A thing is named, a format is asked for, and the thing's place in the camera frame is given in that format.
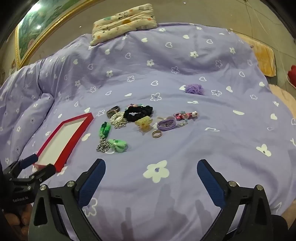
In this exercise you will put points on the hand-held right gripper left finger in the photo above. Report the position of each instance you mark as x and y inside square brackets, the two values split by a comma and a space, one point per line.
[92, 183]

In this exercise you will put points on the gold square wrist watch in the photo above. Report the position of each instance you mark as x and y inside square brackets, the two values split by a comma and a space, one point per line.
[112, 111]

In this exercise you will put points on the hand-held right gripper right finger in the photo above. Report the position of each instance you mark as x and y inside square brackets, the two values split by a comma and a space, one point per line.
[209, 183]

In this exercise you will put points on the gold framed painting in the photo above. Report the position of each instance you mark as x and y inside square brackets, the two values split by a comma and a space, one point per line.
[34, 27]

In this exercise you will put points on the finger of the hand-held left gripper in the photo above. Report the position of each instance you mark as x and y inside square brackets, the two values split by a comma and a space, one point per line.
[29, 160]
[42, 173]

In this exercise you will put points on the pearl brooch with tassel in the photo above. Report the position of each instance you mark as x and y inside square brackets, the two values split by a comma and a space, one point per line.
[118, 120]

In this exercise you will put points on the yellow hair claw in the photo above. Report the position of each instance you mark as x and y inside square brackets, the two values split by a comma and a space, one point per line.
[143, 124]

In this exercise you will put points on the person's left hand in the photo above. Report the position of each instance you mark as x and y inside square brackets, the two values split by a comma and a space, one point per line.
[17, 219]

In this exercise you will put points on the orange mat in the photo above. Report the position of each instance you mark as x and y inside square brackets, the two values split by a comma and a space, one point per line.
[263, 58]

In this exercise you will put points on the red cloth thing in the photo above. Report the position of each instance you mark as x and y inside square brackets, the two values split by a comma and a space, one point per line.
[292, 75]

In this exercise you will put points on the purple flower scrunchie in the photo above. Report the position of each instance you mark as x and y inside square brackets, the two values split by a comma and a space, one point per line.
[195, 89]

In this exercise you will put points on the black scrunchie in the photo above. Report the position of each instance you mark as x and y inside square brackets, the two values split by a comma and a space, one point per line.
[145, 110]

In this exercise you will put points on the floral print pillow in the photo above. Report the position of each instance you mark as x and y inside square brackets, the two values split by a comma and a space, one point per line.
[122, 22]

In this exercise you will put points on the red rimmed white tray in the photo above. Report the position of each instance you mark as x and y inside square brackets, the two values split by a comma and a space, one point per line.
[62, 141]

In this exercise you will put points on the peach cloth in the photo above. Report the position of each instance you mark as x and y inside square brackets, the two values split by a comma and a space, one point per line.
[284, 97]

